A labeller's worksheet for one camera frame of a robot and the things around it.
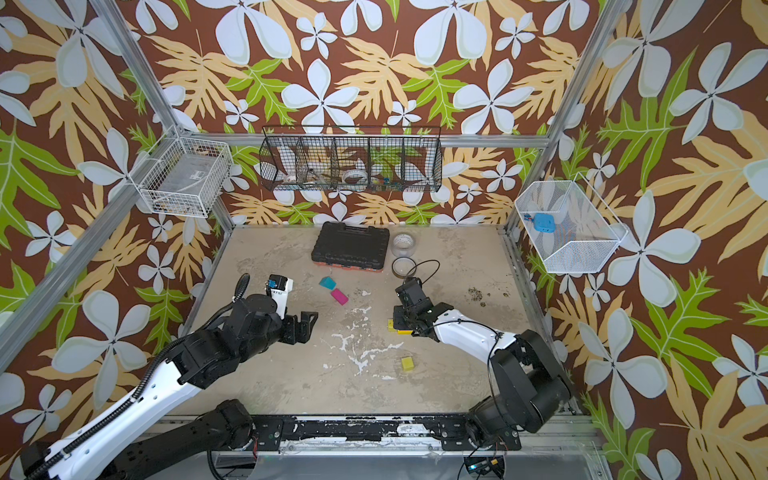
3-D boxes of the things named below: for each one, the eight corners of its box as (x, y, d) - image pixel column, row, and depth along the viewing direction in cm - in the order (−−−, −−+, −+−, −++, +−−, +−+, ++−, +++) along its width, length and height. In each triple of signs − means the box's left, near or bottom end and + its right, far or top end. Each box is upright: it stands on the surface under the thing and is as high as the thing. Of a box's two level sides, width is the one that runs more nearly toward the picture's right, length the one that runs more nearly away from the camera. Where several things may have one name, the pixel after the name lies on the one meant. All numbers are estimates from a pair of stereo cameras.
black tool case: (312, 266, 109) (309, 257, 105) (325, 229, 121) (323, 221, 117) (383, 274, 107) (384, 266, 103) (390, 236, 119) (390, 227, 115)
